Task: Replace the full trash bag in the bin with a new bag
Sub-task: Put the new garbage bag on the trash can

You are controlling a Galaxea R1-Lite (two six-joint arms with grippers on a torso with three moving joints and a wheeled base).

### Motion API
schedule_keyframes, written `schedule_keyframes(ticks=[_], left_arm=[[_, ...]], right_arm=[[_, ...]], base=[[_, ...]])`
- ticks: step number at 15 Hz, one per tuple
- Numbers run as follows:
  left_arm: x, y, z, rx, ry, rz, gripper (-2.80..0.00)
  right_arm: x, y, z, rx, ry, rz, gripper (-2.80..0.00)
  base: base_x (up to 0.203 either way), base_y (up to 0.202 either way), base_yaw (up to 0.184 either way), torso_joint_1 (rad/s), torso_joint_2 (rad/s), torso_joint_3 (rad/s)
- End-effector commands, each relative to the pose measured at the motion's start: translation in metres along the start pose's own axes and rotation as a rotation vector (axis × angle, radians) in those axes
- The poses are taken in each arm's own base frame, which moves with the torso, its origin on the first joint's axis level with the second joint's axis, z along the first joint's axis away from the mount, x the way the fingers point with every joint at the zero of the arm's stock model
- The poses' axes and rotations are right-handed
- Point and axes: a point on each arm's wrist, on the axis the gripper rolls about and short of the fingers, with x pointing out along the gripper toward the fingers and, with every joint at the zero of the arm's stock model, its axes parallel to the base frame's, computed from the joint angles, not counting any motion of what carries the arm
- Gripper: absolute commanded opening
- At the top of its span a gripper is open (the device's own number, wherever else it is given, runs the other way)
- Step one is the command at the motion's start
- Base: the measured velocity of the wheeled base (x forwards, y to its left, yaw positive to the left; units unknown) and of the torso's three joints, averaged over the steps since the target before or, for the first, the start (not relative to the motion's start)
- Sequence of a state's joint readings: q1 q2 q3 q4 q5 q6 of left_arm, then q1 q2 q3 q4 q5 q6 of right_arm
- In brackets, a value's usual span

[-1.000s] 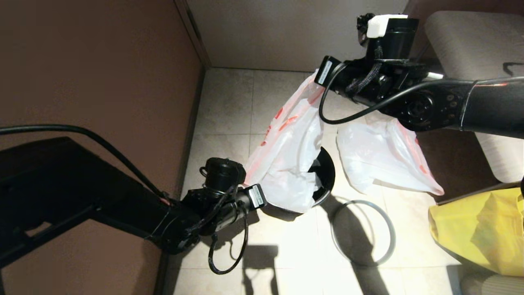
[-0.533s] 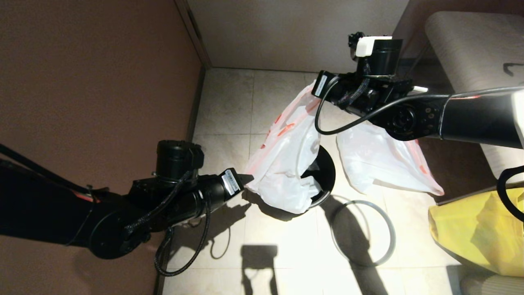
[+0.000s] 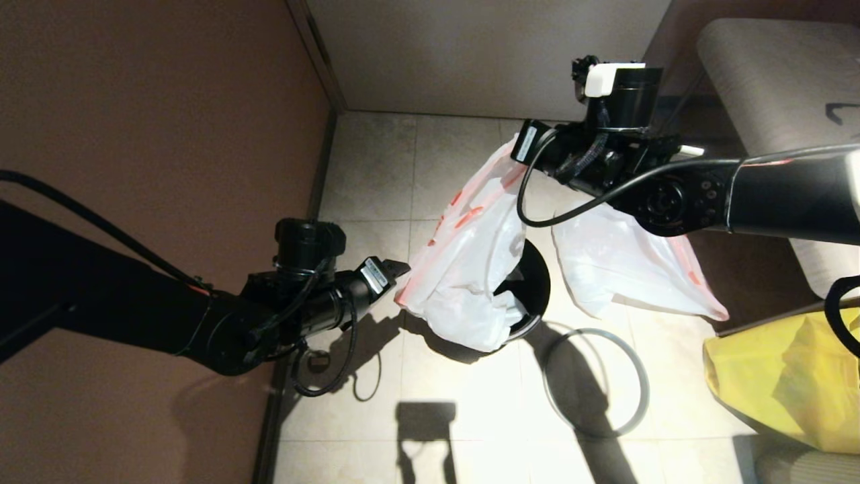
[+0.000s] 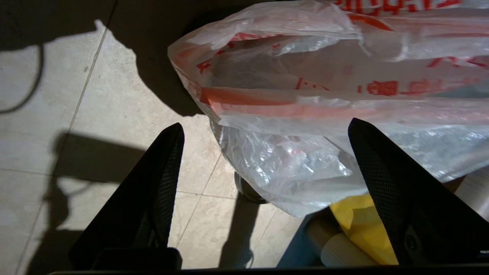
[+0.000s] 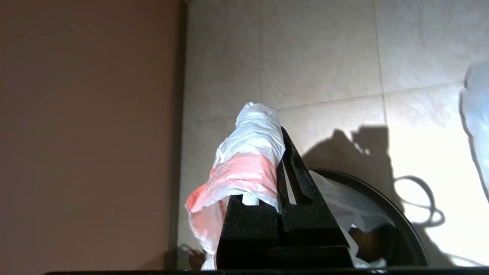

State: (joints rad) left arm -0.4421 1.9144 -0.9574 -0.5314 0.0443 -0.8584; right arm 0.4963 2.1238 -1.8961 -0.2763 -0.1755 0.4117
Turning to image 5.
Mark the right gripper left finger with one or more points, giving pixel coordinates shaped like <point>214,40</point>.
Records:
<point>248,233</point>

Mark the black trash bin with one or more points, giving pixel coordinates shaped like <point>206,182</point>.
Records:
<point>397,225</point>

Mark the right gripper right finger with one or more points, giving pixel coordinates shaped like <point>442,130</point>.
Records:
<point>305,221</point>

